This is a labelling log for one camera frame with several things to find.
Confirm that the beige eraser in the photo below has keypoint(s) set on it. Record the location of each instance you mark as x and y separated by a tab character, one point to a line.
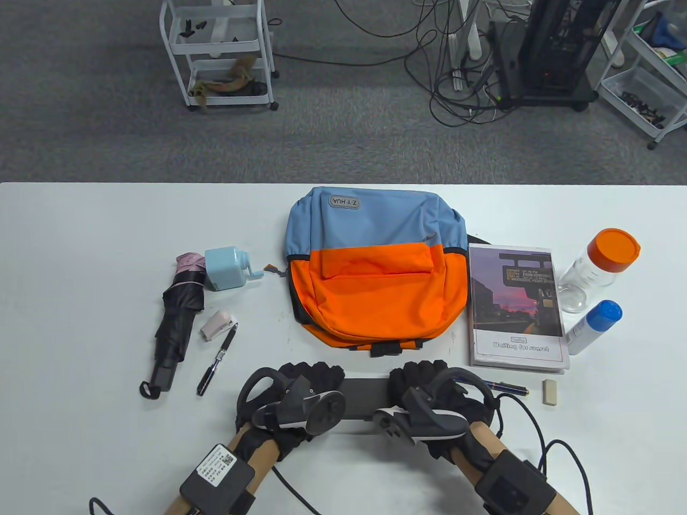
550	392

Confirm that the black folded umbrella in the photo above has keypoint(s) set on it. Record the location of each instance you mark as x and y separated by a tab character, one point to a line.
180	311

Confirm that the black wrist module white label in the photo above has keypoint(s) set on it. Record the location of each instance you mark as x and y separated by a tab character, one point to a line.
217	477

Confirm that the clear bottle orange lid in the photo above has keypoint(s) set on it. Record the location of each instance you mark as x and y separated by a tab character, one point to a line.
612	252

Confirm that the black pen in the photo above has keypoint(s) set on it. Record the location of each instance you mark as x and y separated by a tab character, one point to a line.
217	360

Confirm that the orange and blue school bag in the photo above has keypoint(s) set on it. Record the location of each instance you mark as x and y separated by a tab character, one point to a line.
375	289

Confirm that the white table leg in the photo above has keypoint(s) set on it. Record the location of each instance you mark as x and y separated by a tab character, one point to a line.
472	32

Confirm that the sunset cover notebook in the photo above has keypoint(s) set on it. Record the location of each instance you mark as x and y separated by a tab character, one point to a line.
515	300

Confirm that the dark grey pencil case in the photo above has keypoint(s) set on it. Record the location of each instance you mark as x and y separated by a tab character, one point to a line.
365	397

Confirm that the white bottle blue cap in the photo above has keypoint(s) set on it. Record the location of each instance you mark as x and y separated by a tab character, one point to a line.
593	327

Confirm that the white rolling cart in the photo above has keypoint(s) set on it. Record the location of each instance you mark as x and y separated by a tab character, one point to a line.
220	43

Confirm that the black equipment rack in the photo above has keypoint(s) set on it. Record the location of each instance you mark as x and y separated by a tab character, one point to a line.
553	48

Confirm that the person's left hand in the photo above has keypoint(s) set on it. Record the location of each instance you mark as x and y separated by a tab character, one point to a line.
314	375

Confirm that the light blue pencil sharpener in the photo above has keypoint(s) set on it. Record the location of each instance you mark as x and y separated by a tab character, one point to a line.
225	268

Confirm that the navy blue pen gold trim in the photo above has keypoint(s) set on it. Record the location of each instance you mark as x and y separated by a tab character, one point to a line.
510	387

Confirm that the black tracking controller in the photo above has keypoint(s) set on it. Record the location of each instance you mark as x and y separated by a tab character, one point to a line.
429	421
316	410

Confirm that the person's right hand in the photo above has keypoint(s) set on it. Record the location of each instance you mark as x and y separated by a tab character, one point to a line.
424	375

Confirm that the small white pink clip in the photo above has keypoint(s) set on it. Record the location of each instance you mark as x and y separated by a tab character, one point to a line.
214	324

